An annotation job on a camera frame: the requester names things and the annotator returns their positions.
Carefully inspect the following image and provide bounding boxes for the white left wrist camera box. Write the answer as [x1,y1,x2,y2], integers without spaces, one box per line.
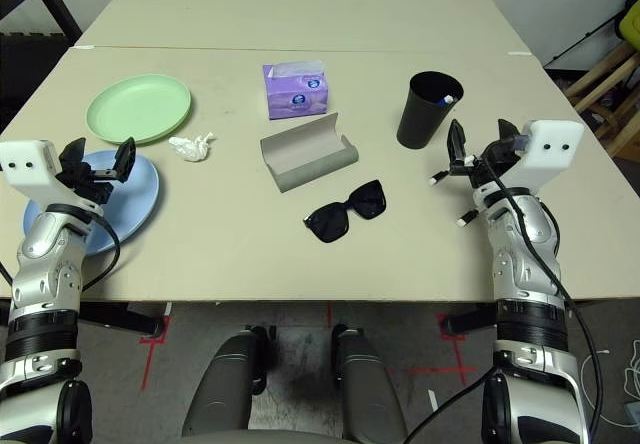
[0,138,104,211]

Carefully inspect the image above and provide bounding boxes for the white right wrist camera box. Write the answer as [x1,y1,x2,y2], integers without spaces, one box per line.
[499,118,585,198]

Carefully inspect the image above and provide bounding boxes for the grey left robot leg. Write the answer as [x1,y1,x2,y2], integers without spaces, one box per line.
[182,326,276,438]

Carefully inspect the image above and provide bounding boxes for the black foam floor mats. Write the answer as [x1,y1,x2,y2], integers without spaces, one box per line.
[0,31,76,130]

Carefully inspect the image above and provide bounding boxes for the black frame wooden table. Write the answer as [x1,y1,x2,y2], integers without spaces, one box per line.
[0,0,84,40]

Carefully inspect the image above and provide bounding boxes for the grey robot leg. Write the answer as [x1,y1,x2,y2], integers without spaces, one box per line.
[182,326,276,438]
[331,322,409,440]

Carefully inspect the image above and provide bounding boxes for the green plastic plate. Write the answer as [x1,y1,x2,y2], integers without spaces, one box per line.
[85,73,194,146]

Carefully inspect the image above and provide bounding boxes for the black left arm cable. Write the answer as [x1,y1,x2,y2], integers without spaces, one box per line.
[74,211,121,295]

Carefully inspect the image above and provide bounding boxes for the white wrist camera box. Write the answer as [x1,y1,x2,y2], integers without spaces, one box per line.
[499,118,585,198]
[0,138,104,211]

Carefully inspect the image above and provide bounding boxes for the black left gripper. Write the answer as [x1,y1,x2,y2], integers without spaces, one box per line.
[54,136,138,206]

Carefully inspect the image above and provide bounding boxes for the blue plastic plate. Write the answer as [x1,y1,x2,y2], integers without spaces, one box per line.
[22,148,161,258]

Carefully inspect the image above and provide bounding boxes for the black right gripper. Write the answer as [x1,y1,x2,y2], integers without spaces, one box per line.
[446,118,522,190]

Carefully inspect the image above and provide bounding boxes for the wooden furniture frame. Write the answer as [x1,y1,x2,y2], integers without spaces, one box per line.
[562,41,640,160]

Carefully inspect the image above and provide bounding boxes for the black plastic cup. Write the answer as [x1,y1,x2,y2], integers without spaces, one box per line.
[396,70,465,150]

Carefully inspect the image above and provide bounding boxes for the yellow green chair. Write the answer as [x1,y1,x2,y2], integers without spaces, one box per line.
[617,1,640,53]

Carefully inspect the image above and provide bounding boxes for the white tissue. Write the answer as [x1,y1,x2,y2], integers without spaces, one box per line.
[168,131,217,164]

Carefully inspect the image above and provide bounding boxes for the purple tissue box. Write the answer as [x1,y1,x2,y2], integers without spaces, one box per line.
[262,59,332,121]

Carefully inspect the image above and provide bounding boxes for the grey robot pelvis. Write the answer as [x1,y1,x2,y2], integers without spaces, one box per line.
[179,431,346,444]

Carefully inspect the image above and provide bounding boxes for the grey glasses case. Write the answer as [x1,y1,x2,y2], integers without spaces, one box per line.
[259,111,360,194]

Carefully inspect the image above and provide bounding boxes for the black sunglasses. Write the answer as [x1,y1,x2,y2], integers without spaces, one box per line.
[302,178,387,245]

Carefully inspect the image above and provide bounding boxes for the grey right robot leg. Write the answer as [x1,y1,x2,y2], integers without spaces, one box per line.
[331,322,409,440]

